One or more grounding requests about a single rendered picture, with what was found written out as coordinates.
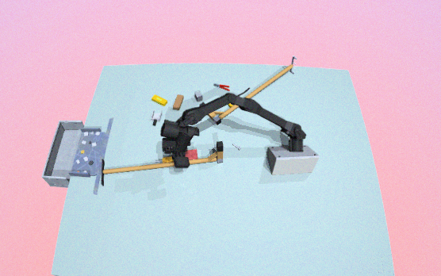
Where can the red rectangular block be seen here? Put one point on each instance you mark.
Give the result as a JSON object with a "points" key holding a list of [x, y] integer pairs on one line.
{"points": [[191, 154]]}

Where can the yellow rectangular block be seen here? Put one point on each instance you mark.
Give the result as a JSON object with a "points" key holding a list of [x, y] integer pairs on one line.
{"points": [[159, 100]]}

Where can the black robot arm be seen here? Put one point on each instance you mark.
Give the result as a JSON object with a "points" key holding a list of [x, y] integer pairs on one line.
{"points": [[181, 129]]}

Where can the tan rectangular block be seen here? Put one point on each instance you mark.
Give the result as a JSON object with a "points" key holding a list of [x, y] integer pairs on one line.
{"points": [[178, 102]]}

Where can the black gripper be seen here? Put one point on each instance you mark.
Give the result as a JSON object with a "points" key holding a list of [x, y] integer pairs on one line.
{"points": [[180, 161]]}

